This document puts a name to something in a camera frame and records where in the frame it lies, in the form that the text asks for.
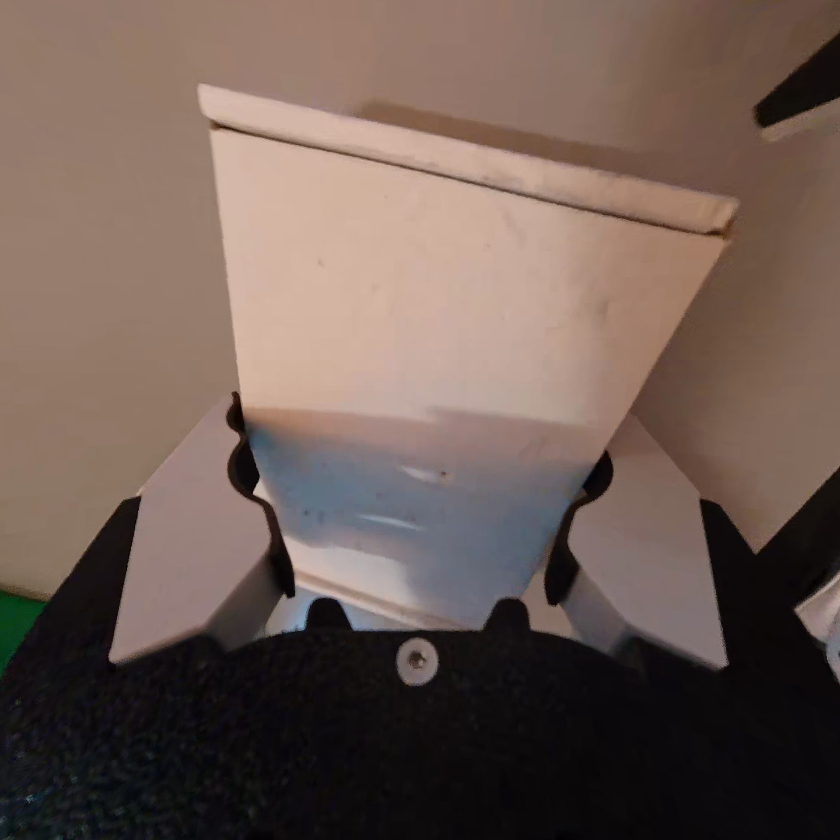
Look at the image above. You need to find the grey desk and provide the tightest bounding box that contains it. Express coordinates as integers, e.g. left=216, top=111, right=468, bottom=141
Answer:
left=0, top=0, right=840, bottom=657

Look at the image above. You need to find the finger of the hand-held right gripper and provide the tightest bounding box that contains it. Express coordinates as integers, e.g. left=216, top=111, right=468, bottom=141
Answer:
left=753, top=466, right=840, bottom=689
left=753, top=38, right=840, bottom=144

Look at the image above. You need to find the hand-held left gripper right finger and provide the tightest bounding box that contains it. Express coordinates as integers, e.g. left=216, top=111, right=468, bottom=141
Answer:
left=545, top=415, right=731, bottom=670

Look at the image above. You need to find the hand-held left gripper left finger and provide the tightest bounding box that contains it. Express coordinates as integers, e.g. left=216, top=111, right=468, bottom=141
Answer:
left=108, top=391, right=296, bottom=666

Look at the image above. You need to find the green bin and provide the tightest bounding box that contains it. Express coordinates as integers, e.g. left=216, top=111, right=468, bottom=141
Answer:
left=0, top=587, right=48, bottom=677

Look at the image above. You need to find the white cardboard box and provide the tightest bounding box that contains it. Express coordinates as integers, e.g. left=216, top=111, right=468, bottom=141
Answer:
left=197, top=83, right=739, bottom=634

